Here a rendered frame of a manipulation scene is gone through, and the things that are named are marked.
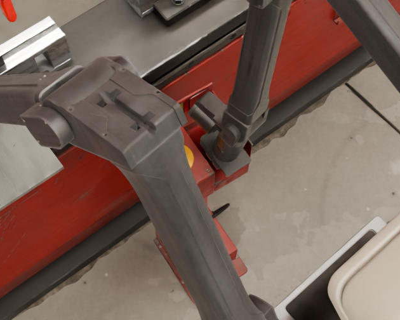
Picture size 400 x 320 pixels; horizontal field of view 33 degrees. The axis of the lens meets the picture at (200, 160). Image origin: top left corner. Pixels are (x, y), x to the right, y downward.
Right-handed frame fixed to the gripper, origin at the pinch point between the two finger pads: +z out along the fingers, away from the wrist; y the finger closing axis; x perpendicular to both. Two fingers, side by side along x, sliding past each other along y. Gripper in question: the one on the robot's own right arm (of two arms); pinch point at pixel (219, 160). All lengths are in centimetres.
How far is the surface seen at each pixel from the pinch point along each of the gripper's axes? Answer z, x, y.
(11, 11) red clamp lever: -41, 27, 33
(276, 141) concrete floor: 72, -42, 6
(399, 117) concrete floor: 68, -82, -11
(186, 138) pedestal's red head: -5.4, 4.6, 7.2
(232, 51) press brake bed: 0.6, -18.1, 20.6
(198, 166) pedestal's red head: -6.6, 6.5, 0.4
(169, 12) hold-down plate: -14.1, -5.6, 30.6
